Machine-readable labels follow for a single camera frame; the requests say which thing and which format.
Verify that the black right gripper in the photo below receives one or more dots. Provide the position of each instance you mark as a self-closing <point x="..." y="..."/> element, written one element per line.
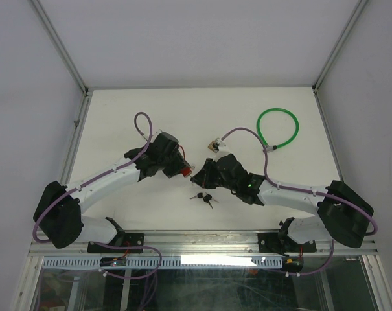
<point x="203" y="177"/>

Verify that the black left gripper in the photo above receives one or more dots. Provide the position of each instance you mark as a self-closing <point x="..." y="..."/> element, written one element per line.
<point x="179" y="163"/>

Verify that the red cable padlock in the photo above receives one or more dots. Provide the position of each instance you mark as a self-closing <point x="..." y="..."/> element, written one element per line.
<point x="187" y="169"/>

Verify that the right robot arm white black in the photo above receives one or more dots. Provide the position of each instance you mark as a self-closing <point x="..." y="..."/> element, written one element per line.
<point x="335" y="211"/>

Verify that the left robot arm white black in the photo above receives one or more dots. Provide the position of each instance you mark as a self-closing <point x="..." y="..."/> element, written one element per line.
<point x="60" y="213"/>

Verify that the black head key left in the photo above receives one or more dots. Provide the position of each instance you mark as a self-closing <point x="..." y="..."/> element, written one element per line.
<point x="198" y="195"/>

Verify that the black head key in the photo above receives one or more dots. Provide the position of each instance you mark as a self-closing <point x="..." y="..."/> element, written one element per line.
<point x="209" y="199"/>
<point x="198" y="195"/>

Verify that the black head key right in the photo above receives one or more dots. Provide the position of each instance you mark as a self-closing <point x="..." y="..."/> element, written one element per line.
<point x="209" y="199"/>

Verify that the brass padlock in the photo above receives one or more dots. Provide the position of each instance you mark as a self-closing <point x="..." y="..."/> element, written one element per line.
<point x="213" y="146"/>

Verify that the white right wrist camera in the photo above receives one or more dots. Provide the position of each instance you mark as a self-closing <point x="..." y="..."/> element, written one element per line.
<point x="223" y="150"/>

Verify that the green cable lock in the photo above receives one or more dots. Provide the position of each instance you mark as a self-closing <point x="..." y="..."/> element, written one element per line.
<point x="277" y="128"/>

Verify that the aluminium mounting rail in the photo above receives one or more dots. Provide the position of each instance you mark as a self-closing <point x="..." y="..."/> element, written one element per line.
<point x="220" y="242"/>

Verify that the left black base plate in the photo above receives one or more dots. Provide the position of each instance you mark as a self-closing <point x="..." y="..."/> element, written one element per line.
<point x="120" y="241"/>

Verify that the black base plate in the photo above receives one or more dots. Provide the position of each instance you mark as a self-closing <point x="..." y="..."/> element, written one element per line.
<point x="120" y="241"/>
<point x="270" y="243"/>

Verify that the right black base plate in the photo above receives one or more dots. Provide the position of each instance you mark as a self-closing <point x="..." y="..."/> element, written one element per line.
<point x="270" y="243"/>

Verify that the white perforated cable duct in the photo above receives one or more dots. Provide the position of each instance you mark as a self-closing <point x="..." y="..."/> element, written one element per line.
<point x="168" y="262"/>

